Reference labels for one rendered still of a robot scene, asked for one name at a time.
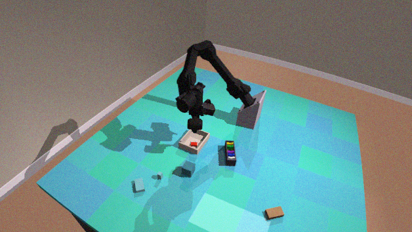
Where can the beige shallow tray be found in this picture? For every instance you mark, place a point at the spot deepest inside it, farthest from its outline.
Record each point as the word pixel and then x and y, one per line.
pixel 201 137

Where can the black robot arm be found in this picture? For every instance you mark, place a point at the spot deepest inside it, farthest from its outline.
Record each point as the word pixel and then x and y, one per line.
pixel 191 94

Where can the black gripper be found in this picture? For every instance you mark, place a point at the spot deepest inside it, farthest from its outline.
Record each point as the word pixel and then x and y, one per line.
pixel 195 123

